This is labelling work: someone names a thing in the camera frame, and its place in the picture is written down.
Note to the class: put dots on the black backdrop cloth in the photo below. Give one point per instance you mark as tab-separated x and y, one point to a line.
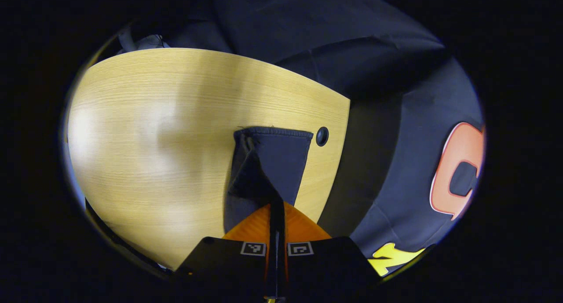
396	162

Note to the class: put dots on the dark grey jeans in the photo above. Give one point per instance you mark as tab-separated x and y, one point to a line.
277	162

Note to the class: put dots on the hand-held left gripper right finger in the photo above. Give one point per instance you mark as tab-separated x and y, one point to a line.
325	261

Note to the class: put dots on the round black table grommet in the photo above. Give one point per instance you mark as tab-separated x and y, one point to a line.
322	136

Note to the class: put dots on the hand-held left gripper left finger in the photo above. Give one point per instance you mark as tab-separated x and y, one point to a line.
228	259

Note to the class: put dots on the pale grey crumpled object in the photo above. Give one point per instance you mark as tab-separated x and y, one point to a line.
149	42

